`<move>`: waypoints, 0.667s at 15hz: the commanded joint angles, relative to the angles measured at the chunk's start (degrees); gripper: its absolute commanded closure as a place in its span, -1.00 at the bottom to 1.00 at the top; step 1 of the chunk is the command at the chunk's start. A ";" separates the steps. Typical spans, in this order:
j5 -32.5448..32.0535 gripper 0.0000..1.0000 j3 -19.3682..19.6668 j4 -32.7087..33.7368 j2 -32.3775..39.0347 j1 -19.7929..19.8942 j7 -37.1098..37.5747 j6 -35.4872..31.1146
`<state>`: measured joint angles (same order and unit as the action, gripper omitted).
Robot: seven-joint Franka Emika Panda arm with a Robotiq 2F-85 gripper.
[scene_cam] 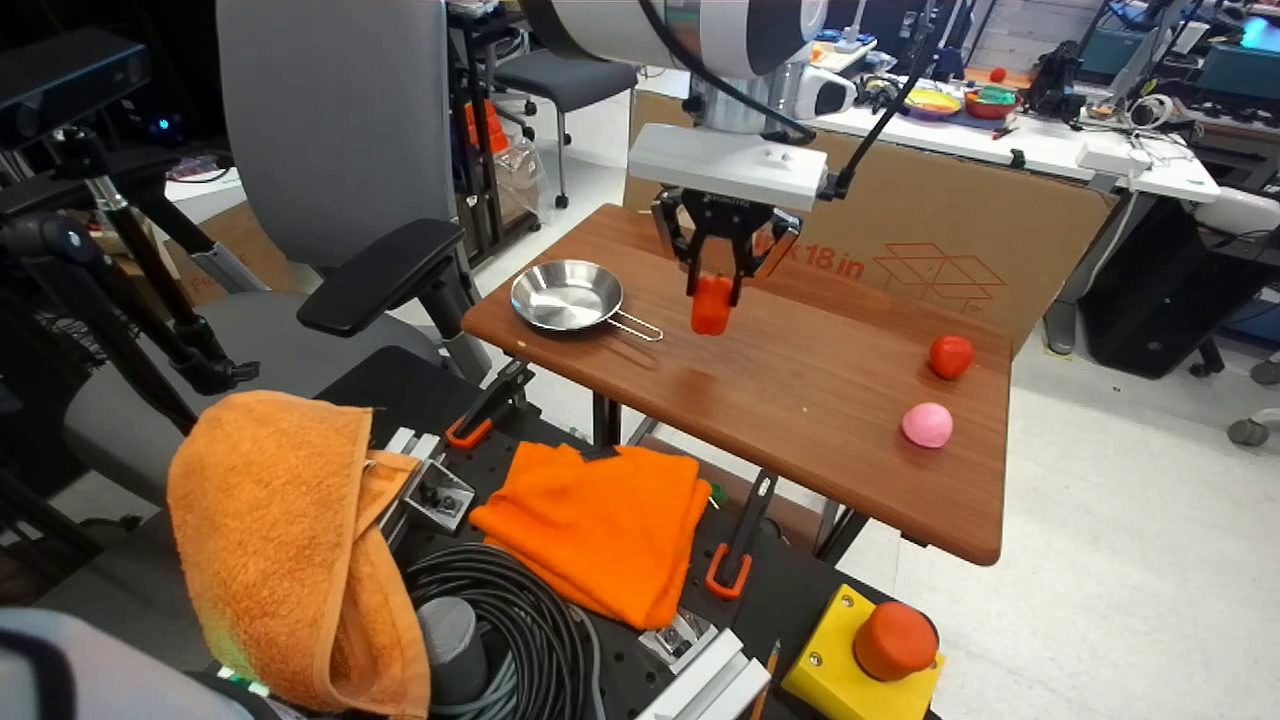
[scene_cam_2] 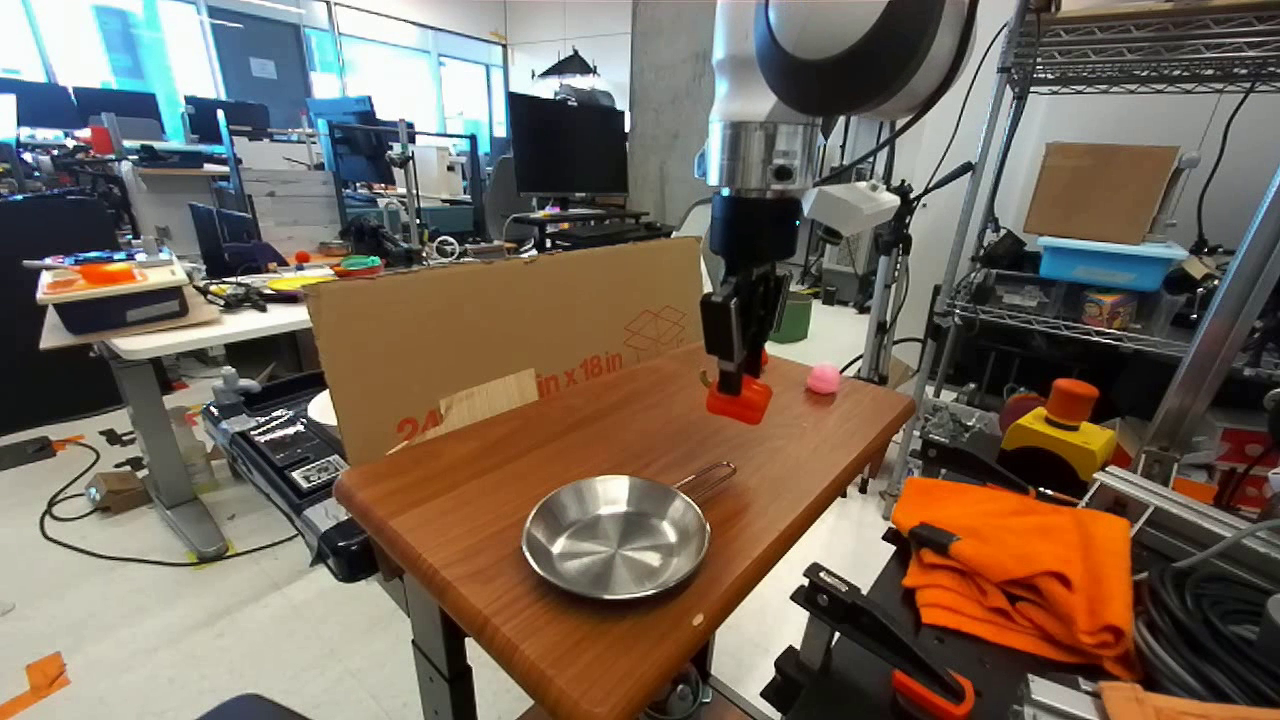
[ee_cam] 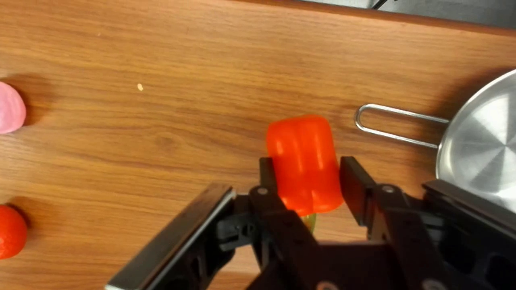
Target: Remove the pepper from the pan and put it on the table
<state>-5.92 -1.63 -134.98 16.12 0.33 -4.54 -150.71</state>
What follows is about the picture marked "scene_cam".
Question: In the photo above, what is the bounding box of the aluminium profile rail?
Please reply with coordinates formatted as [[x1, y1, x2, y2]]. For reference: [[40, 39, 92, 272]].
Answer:
[[638, 610, 776, 720]]

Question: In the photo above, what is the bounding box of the bright orange folded cloth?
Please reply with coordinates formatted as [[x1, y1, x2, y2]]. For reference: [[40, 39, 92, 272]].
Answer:
[[468, 439, 717, 635]]

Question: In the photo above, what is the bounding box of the grey office chair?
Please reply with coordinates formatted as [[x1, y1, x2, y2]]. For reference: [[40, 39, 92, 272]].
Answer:
[[57, 0, 497, 510]]

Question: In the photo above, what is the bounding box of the orange toy bell pepper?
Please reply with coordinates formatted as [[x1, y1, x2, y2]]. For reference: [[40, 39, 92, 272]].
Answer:
[[687, 272, 741, 341]]

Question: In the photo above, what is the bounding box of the brown cardboard panel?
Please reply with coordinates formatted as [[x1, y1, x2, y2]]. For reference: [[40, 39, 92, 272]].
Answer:
[[619, 89, 1116, 361]]

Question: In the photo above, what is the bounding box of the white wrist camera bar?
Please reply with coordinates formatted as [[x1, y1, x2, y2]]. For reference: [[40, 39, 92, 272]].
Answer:
[[626, 121, 842, 221]]

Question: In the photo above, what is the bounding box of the white desk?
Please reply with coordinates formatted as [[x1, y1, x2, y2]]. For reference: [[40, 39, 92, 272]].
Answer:
[[811, 73, 1280, 354]]

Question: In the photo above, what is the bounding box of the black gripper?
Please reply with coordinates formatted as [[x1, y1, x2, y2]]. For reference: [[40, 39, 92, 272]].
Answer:
[[652, 188, 800, 308]]

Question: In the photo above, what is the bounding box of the black clamp orange handle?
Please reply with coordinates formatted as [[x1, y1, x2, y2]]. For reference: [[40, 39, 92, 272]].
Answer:
[[440, 354, 535, 454], [702, 469, 779, 606]]

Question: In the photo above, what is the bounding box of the yellow emergency stop box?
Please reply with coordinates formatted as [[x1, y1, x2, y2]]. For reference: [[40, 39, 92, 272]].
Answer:
[[779, 578, 947, 720]]

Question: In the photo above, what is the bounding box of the black cable coil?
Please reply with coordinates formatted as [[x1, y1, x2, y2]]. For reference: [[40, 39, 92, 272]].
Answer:
[[396, 539, 612, 720]]

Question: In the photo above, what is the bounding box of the yellow bowl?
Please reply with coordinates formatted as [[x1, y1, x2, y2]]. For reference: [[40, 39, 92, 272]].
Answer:
[[905, 80, 970, 125]]

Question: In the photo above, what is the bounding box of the wooden pencil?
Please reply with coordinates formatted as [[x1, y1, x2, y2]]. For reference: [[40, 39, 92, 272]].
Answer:
[[747, 635, 784, 720]]

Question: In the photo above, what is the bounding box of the black camera on tripod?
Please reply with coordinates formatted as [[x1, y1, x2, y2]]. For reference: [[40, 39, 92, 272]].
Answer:
[[0, 22, 266, 445]]

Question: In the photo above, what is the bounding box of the grey box with orange object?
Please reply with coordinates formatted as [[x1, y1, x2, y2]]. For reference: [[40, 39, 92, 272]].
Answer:
[[806, 33, 882, 83]]

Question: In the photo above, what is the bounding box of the silver metal pan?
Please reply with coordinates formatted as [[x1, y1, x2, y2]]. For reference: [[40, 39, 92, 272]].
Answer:
[[510, 255, 668, 350]]

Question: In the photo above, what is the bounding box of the pink toy ball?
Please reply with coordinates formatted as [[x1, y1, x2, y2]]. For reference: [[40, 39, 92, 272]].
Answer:
[[901, 400, 961, 454]]

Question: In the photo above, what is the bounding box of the red toy tomato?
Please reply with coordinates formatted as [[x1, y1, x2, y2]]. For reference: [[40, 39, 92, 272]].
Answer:
[[924, 331, 980, 384]]

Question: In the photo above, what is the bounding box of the red and green bowl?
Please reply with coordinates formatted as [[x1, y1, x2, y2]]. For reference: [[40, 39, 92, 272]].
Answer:
[[961, 65, 1026, 128]]

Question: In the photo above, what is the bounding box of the grey cylinder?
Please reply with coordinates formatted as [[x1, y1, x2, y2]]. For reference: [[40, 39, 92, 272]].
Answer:
[[416, 593, 492, 713]]

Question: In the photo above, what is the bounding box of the orange terry towel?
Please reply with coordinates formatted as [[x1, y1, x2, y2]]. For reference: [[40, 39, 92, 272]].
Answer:
[[164, 388, 434, 720]]

